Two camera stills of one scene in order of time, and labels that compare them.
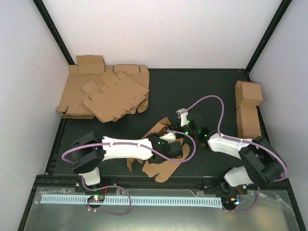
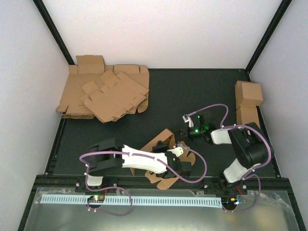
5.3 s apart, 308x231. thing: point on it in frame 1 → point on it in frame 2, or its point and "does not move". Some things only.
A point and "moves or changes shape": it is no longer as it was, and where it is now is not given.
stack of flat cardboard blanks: x=91 y=89 does not move
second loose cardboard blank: x=117 y=95 does not move
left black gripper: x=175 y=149 → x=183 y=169
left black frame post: x=54 y=31 does not move
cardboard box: x=248 y=121 does not move
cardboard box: x=162 y=171 moves or changes shape
